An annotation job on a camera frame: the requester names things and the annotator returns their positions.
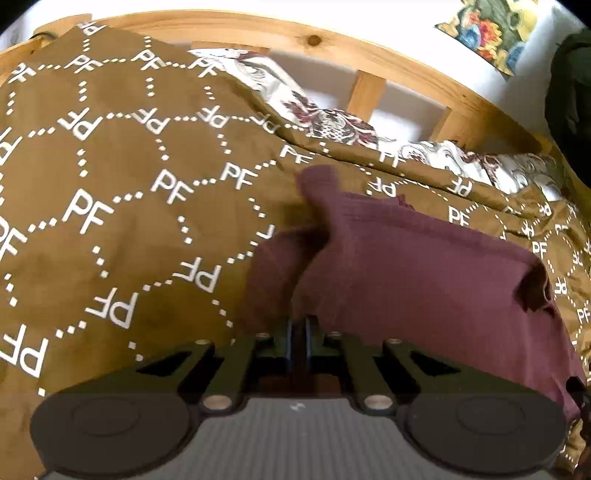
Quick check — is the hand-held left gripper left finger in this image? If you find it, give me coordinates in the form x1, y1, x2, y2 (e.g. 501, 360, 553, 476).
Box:
136, 316, 305, 411

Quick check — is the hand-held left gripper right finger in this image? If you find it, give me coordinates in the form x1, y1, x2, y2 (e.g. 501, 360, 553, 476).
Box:
305, 316, 462, 411

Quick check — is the maroon sweater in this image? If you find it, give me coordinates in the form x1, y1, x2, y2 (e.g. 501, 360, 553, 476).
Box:
245, 166, 585, 421

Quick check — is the floral bed sheet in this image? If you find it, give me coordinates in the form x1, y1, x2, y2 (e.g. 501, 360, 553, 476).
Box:
189, 46, 573, 204

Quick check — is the brown printed blanket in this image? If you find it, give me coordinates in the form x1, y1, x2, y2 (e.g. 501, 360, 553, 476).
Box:
0, 18, 591, 476

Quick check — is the black puffer jacket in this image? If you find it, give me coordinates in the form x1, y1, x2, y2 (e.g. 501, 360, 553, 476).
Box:
545, 32, 591, 155

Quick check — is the wooden bed frame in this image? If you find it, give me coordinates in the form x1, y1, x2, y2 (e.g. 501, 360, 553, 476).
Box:
0, 11, 555, 155

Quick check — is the landscape cartoon wall poster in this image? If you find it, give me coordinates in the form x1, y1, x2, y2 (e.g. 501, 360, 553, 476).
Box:
434, 0, 541, 77

